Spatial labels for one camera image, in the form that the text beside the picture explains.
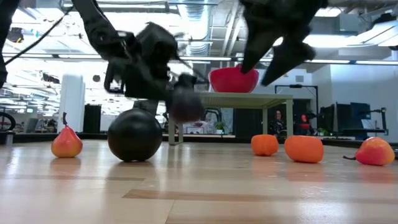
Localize white building pillar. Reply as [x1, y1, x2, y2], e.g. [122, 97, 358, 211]
[57, 73, 86, 134]

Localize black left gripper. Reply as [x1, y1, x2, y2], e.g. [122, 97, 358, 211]
[104, 21, 198, 116]

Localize black bicycle wheel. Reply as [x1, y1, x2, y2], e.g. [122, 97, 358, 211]
[0, 111, 16, 132]

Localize silver ceiling air duct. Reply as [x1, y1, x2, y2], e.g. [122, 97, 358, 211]
[185, 2, 215, 57]

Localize black desk with monitors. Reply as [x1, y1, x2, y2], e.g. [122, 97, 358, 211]
[319, 101, 389, 141]

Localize pale green perforated shelf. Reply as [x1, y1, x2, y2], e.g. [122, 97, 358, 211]
[167, 92, 294, 146]

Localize red plastic colander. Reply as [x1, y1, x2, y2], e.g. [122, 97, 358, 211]
[208, 63, 260, 94]

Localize black tall cabinet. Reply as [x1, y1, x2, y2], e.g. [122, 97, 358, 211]
[83, 104, 102, 134]

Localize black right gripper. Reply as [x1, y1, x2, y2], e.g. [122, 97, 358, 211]
[239, 0, 329, 87]

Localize person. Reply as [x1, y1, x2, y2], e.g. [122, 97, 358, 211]
[269, 109, 289, 138]

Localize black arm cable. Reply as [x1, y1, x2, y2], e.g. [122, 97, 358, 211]
[4, 6, 75, 66]

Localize black round fruit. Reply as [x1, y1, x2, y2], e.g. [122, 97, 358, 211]
[107, 108, 164, 162]

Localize dark purple round fruit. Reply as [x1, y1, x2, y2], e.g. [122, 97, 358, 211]
[169, 86, 205, 124]

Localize black tubular stand frame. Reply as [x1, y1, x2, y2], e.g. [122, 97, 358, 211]
[274, 83, 319, 138]

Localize long ceiling light strip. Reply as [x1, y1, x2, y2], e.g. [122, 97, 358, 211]
[0, 52, 398, 65]

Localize black ceiling fixture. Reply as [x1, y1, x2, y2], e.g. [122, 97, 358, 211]
[6, 27, 24, 44]

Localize orange toy fruit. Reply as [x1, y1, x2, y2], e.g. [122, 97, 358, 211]
[284, 135, 325, 164]
[251, 134, 280, 157]

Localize red-yellow toy pear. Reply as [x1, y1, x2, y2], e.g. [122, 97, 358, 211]
[50, 111, 84, 159]
[343, 136, 396, 167]

